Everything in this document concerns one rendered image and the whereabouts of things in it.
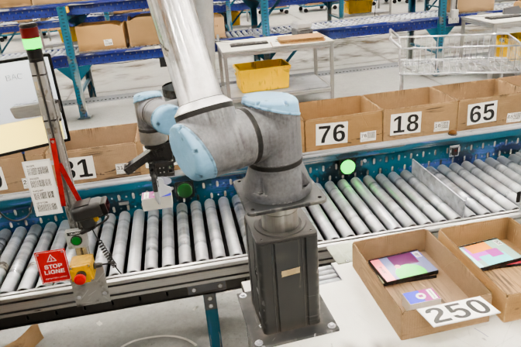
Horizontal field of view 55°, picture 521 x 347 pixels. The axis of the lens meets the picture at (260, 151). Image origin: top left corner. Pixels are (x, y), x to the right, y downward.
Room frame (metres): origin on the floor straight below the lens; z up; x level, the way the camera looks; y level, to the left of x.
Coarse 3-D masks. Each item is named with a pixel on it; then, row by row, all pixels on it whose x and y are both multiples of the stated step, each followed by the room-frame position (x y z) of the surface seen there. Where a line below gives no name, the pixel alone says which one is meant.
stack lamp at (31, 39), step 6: (24, 30) 1.49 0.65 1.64; (30, 30) 1.49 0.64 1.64; (36, 30) 1.51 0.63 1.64; (24, 36) 1.49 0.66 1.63; (30, 36) 1.49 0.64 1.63; (36, 36) 1.50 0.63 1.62; (24, 42) 1.49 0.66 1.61; (30, 42) 1.49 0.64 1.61; (36, 42) 1.50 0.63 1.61; (24, 48) 1.50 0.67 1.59; (30, 48) 1.49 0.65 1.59; (36, 48) 1.49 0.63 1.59
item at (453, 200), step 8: (416, 168) 2.17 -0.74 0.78; (424, 168) 2.10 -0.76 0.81; (416, 176) 2.17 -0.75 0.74; (424, 176) 2.10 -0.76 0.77; (432, 176) 2.03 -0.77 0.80; (424, 184) 2.09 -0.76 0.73; (432, 184) 2.02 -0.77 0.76; (440, 184) 1.95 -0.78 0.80; (440, 192) 1.95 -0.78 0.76; (448, 192) 1.89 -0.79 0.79; (448, 200) 1.88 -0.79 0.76; (456, 200) 1.82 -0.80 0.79; (456, 208) 1.82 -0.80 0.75
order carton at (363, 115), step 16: (352, 96) 2.56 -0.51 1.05; (304, 112) 2.52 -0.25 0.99; (320, 112) 2.54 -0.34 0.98; (336, 112) 2.55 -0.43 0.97; (352, 112) 2.56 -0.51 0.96; (368, 112) 2.27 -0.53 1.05; (304, 128) 2.24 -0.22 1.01; (352, 128) 2.26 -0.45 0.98; (368, 128) 2.27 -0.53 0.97; (336, 144) 2.25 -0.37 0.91; (352, 144) 2.26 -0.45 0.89
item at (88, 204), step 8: (80, 200) 1.49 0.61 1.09; (88, 200) 1.48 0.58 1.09; (96, 200) 1.47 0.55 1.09; (104, 200) 1.47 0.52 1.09; (72, 208) 1.45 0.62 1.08; (80, 208) 1.44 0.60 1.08; (88, 208) 1.44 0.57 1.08; (96, 208) 1.44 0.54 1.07; (104, 208) 1.45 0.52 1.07; (72, 216) 1.43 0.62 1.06; (80, 216) 1.43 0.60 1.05; (88, 216) 1.44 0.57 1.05; (96, 216) 1.45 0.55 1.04; (88, 224) 1.45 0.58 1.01; (96, 224) 1.47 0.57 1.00
